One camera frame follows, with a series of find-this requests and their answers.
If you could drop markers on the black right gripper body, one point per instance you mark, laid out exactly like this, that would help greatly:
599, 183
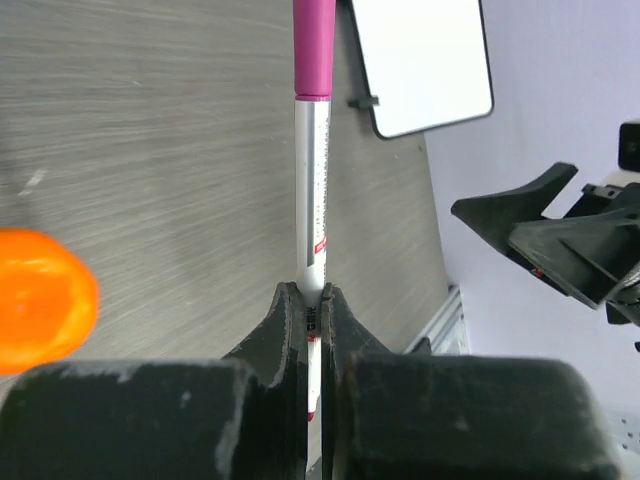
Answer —
592, 258

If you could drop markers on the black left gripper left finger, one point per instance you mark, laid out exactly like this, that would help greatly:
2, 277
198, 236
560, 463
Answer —
242, 416

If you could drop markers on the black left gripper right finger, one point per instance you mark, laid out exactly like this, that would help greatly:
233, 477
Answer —
417, 416

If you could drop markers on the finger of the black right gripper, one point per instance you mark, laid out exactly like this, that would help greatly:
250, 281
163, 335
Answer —
493, 217

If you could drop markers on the small white whiteboard black frame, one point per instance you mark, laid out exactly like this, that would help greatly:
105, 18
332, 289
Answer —
425, 64

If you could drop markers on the white marker with magenta cap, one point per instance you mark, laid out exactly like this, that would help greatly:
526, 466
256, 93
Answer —
313, 31

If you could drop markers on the orange mandarin fruit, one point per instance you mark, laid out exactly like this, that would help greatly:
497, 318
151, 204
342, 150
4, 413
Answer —
49, 301

